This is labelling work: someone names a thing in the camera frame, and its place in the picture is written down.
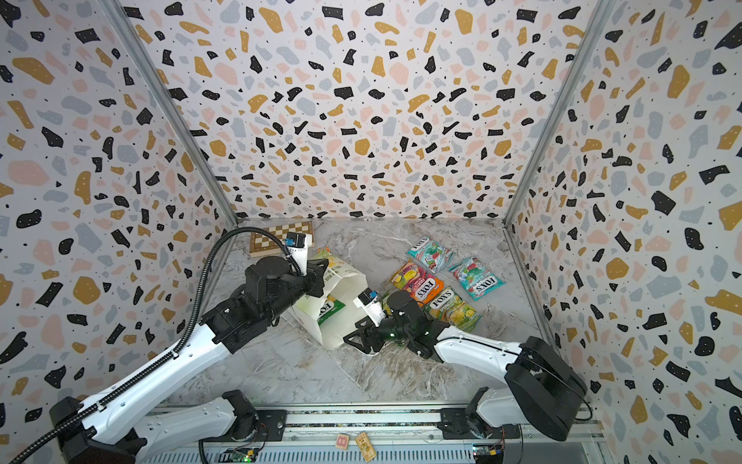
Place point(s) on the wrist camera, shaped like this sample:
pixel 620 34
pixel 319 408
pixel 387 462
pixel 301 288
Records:
pixel 369 301
pixel 298 245

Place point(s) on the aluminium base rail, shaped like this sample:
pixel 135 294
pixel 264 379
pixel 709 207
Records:
pixel 399 432

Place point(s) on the white paper bag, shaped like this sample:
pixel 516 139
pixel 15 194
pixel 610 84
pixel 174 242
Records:
pixel 344 282

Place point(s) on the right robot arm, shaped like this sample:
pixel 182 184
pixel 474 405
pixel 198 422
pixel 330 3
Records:
pixel 544 391

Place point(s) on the green Fox's candy bag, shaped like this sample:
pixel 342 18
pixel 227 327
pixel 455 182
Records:
pixel 329 308
pixel 386 304

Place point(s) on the teal Fox's candy bag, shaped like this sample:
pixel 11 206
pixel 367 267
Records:
pixel 432 255
pixel 475 277

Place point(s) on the orange Fox's fruits candy bag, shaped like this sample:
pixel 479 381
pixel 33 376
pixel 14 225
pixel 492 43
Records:
pixel 422 285

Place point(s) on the pink letter block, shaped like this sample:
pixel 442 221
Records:
pixel 342 442

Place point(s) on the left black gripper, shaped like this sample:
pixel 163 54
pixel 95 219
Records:
pixel 315 275

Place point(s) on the wooden chessboard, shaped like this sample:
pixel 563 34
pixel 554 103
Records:
pixel 261 245

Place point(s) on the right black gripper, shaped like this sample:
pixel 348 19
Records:
pixel 378 334

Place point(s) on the yellow-green candy bag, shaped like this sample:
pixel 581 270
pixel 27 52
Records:
pixel 449 307

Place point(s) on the tan wooden card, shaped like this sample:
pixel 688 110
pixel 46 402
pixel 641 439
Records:
pixel 368 452

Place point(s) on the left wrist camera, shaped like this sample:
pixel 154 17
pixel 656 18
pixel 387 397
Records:
pixel 298 245

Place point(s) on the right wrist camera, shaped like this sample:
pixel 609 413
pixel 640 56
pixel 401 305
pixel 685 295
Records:
pixel 369 301

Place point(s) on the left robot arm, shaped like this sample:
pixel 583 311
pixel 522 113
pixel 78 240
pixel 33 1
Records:
pixel 115 427

